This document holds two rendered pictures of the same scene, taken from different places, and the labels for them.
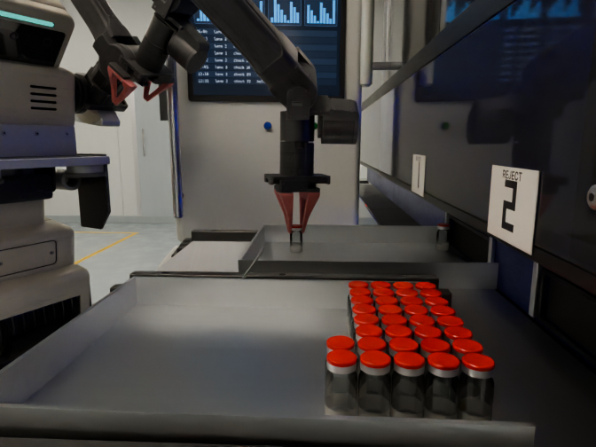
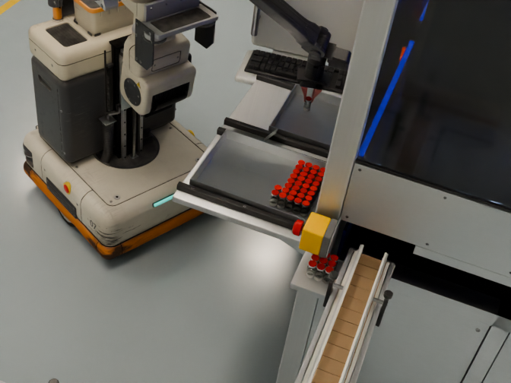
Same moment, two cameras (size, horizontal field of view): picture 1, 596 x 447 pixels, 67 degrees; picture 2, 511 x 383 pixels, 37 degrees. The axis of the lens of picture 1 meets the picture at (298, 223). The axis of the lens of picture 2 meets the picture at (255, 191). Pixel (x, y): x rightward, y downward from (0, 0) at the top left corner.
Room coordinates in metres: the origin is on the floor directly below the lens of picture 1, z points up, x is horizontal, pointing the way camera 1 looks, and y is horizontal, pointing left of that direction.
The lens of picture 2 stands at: (-1.24, -0.31, 2.31)
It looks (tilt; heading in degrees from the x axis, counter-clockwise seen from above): 42 degrees down; 12
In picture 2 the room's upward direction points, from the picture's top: 9 degrees clockwise
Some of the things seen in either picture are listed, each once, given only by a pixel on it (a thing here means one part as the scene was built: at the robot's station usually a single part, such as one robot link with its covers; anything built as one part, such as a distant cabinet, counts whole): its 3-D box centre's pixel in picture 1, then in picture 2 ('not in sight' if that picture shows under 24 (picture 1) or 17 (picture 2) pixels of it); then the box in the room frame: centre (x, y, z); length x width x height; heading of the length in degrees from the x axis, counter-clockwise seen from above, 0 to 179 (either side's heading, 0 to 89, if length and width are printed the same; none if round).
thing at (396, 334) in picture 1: (390, 339); (298, 186); (0.36, -0.08, 0.90); 0.18 x 0.02 x 0.05; 177
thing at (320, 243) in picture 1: (357, 250); (332, 124); (0.70, -0.10, 0.90); 0.34 x 0.26 x 0.04; 87
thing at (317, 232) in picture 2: not in sight; (317, 234); (0.10, -0.19, 0.99); 0.08 x 0.07 x 0.07; 87
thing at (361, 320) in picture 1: (364, 338); (291, 184); (0.36, -0.06, 0.90); 0.18 x 0.02 x 0.05; 176
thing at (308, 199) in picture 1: (294, 206); (309, 89); (0.76, 0.01, 0.96); 0.07 x 0.07 x 0.09; 13
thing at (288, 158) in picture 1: (296, 163); (314, 70); (0.76, 0.00, 1.03); 0.10 x 0.07 x 0.07; 103
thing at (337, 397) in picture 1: (341, 387); (274, 197); (0.28, -0.03, 0.90); 0.02 x 0.02 x 0.05
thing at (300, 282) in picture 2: not in sight; (322, 276); (0.08, -0.23, 0.87); 0.14 x 0.13 x 0.02; 87
